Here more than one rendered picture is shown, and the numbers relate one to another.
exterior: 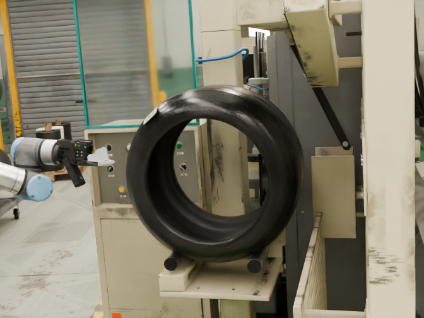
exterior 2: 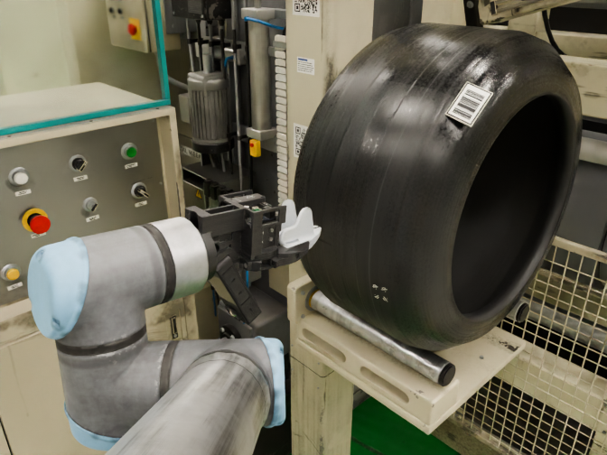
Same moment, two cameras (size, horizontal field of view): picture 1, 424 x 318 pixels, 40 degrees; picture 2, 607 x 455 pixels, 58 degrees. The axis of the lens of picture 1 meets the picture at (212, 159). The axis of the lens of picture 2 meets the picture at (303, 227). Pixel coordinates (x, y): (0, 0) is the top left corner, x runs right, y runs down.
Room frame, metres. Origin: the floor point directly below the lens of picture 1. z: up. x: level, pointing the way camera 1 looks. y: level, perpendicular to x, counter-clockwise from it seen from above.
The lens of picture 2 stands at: (1.65, 0.94, 1.57)
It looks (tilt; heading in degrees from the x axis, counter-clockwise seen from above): 26 degrees down; 302
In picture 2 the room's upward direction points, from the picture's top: straight up
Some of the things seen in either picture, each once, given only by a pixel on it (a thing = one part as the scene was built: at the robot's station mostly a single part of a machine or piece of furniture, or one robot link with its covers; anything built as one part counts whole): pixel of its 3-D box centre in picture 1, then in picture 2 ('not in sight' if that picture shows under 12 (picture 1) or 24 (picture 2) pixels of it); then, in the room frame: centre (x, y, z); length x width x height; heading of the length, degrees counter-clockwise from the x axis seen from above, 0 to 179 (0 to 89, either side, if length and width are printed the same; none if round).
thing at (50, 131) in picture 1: (54, 148); not in sight; (8.49, 2.30, 0.38); 1.20 x 0.80 x 0.76; 4
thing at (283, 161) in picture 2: not in sight; (291, 144); (2.31, -0.06, 1.19); 0.05 x 0.04 x 0.48; 75
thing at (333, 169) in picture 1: (334, 190); not in sight; (2.09, -0.44, 1.05); 0.20 x 0.15 x 0.30; 165
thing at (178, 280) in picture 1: (187, 264); (370, 357); (2.01, 0.12, 0.83); 0.36 x 0.09 x 0.06; 165
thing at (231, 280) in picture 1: (224, 275); (410, 342); (1.97, -0.02, 0.80); 0.37 x 0.36 x 0.02; 75
